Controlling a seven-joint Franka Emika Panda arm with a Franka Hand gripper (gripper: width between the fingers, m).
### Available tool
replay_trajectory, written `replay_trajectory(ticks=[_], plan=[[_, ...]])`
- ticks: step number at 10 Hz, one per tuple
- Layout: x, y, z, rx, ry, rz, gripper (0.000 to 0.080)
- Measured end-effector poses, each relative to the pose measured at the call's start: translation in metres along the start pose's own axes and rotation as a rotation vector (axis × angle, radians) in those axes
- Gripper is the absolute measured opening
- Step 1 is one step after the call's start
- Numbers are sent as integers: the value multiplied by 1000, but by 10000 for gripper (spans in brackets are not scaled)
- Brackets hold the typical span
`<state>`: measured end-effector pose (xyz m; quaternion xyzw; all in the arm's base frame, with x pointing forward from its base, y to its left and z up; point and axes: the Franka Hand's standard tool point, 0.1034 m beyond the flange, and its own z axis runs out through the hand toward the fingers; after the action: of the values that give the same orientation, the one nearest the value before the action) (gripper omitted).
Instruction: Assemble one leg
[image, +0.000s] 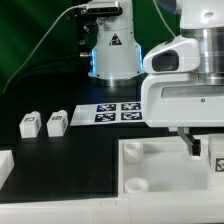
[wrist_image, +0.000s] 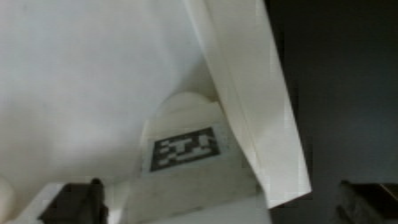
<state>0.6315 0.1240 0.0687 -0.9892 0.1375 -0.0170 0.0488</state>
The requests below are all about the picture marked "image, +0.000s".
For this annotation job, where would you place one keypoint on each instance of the white sheet with markers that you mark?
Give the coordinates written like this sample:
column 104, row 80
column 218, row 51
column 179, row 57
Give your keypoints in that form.
column 107, row 113

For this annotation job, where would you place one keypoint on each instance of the white front fence rail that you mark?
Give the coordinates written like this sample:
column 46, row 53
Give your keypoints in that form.
column 192, row 207

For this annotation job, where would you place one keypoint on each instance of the white square tabletop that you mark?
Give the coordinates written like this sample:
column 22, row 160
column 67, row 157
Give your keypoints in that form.
column 162, row 164

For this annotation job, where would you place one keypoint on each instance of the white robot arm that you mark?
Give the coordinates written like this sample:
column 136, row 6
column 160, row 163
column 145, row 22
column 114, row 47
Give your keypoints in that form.
column 116, row 58

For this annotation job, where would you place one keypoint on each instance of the white obstacle block left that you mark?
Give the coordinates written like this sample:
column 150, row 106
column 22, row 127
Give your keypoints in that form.
column 6, row 165

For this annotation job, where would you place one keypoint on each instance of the grey camera on base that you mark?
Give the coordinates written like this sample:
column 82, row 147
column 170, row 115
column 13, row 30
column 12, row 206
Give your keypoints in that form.
column 100, row 8

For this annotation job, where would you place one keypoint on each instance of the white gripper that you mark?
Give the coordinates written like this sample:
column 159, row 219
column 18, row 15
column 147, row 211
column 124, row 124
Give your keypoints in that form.
column 178, row 101

